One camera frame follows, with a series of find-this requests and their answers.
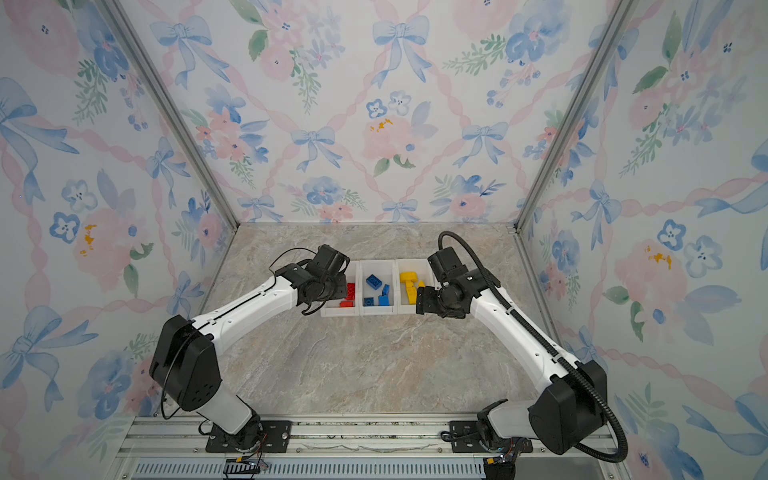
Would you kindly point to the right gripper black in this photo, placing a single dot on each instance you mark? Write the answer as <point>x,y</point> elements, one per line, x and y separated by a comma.
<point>425,303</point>

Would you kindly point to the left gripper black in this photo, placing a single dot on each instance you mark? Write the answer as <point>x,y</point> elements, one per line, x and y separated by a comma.
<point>342,287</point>

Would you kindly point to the yellow lego brick top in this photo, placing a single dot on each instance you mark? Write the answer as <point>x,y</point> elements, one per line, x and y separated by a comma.
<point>408,277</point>

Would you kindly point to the yellow rounded lego brick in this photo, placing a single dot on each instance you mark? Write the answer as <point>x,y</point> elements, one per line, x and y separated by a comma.
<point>412,293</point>

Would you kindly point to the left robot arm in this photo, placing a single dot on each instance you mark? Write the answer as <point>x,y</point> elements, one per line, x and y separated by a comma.
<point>185,362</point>

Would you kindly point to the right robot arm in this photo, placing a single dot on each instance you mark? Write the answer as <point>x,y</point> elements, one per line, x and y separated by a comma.
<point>571,392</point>

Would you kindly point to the left white bin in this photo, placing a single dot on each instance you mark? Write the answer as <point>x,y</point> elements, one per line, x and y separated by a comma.
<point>332,306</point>

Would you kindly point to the white bin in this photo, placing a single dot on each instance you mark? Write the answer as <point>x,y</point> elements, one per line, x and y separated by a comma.
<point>424,272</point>
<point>332,306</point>
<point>384,269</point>

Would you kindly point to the right white bin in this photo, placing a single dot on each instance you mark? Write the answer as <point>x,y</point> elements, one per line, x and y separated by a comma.
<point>424,272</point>

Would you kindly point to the middle white bin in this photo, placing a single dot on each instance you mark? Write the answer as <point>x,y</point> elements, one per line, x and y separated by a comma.
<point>384,269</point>

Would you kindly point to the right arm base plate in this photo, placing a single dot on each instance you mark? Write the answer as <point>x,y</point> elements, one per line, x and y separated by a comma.
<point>478,437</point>

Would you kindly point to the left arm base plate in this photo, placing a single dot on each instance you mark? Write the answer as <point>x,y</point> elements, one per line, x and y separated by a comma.
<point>264,436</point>

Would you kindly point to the aluminium rail frame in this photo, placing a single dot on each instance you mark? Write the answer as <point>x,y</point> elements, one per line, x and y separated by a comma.
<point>336,446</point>

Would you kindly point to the right corner aluminium post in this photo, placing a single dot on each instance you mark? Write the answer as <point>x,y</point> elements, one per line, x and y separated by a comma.
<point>607,42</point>

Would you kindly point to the corner aluminium post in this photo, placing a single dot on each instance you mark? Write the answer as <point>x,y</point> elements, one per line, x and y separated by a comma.
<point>117,19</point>
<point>607,42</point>

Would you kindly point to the left corner aluminium post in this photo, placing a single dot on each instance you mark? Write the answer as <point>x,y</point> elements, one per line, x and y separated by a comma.
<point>117,19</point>

